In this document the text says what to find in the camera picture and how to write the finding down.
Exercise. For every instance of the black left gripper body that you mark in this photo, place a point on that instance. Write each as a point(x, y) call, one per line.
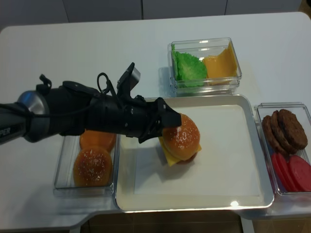
point(106, 116)

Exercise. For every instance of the brown patty front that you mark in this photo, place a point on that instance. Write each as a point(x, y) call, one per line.
point(292, 129)

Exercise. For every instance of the orange cheese slice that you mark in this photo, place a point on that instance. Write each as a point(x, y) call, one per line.
point(221, 66)

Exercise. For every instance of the plain orange bun bottom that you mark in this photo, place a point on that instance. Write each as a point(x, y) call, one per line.
point(96, 138)

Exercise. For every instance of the clear patty tomato container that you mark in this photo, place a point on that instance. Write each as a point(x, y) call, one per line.
point(303, 116)

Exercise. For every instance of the clear lettuce cheese container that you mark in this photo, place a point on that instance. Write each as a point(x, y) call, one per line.
point(201, 49)

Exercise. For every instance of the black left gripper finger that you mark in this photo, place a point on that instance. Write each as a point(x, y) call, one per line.
point(166, 116)
point(147, 133)

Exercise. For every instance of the red tomato slice back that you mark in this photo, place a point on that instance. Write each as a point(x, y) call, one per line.
point(280, 167)

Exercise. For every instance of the white metal tray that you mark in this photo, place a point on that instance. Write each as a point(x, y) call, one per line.
point(127, 200)

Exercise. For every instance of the sesame bun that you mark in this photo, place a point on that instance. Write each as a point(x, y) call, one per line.
point(92, 167)
point(182, 142)

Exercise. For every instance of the yellow cheese slice on burger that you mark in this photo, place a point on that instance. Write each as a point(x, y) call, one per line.
point(171, 160)

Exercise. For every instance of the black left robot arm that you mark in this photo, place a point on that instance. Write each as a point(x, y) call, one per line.
point(73, 108)

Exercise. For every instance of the clear bun container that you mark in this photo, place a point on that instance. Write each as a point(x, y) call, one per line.
point(64, 185)

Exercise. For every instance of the green lettuce leaf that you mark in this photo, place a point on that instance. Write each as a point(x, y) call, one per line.
point(189, 70)

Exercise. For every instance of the red tomato slice front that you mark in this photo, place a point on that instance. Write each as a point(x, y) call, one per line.
point(300, 171)

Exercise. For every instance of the red tomato slice middle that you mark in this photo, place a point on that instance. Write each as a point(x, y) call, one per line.
point(294, 187)

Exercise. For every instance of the brown patty middle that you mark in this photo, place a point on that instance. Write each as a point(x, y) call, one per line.
point(279, 135)

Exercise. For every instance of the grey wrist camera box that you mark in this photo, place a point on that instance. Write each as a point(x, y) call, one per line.
point(129, 79)

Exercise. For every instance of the brown patty back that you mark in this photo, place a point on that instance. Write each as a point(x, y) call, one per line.
point(273, 142)

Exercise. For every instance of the red tomato slice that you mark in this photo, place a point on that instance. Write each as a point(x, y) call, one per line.
point(280, 167)
point(294, 187)
point(300, 171)

